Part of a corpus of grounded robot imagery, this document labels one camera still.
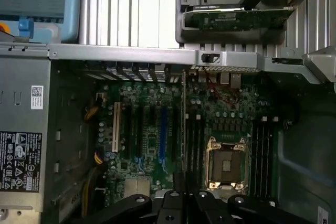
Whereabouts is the green graphics card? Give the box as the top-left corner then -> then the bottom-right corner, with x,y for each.
183,0 -> 320,33

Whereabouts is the blue expansion slot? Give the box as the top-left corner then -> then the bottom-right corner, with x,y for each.
160,105 -> 169,161

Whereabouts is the green motherboard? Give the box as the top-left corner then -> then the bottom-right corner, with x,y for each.
94,71 -> 280,209

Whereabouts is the silver chipset heat sink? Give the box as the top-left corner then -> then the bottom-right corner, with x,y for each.
124,177 -> 153,198

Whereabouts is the grey power supply unit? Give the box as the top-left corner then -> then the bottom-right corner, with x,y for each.
0,42 -> 50,213

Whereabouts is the RAM slot with white latches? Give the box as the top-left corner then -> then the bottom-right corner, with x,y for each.
261,116 -> 268,196
197,113 -> 205,174
185,113 -> 193,174
271,116 -> 278,196

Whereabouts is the yellow black wire bundle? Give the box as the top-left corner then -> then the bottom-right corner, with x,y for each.
81,149 -> 108,218
83,93 -> 108,123

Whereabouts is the grey parts rack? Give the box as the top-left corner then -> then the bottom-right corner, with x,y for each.
175,0 -> 322,51

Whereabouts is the RAM slot with black latches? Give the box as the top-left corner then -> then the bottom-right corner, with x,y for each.
256,119 -> 263,196
192,115 -> 199,174
267,119 -> 273,196

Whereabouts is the red black twisted wire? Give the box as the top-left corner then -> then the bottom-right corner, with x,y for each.
206,72 -> 240,104

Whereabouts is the long black expansion slot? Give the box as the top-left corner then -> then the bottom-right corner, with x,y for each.
172,98 -> 183,168

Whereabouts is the blue plug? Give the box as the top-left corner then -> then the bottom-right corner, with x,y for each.
18,18 -> 35,39

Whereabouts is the grey metal PC case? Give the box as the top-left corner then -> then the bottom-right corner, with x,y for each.
0,41 -> 336,224

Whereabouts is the white expansion slot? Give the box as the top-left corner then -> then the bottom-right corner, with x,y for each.
112,102 -> 119,153

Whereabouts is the short black expansion slot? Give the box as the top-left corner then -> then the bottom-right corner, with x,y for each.
148,104 -> 157,129

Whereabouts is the CPU socket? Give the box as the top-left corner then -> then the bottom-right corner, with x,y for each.
205,136 -> 249,191

